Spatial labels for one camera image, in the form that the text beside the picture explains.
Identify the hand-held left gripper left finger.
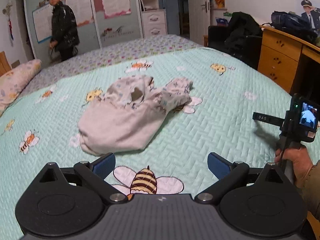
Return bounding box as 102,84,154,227
37,152,128,205

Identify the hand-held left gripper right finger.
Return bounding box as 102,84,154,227
194,152,287,204

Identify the person's right forearm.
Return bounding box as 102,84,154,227
299,160,320,230

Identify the orange bordered poster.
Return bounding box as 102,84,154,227
64,0,94,27

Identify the person's right hand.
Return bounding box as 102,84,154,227
274,146,314,188

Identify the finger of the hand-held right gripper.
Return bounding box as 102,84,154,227
252,112,285,128

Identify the white door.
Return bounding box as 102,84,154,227
186,0,210,47

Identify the floral pillow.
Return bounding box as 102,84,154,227
0,59,42,117

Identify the blue bordered poster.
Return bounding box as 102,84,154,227
32,2,54,43

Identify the dark blue backpack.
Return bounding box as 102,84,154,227
270,10,318,43

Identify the white drawer cabinet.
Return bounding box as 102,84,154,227
136,0,168,38

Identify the wooden desk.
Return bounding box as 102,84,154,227
257,24,320,97

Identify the black chair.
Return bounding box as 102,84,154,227
207,25,263,70

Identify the hanging wall ornament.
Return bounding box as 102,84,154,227
2,1,14,47

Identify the wooden headboard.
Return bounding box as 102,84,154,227
0,51,12,77

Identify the grey hoop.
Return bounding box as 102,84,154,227
49,45,62,64

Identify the white sliding door wardrobe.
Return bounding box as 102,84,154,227
16,0,144,63

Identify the printed white shirt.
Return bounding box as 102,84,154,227
77,74,194,155

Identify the uniformed figure cutout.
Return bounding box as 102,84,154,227
300,0,317,34

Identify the grey floral bed sheet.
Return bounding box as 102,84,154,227
19,34,208,98

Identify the mint quilted bee blanket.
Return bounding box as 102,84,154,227
0,46,313,240

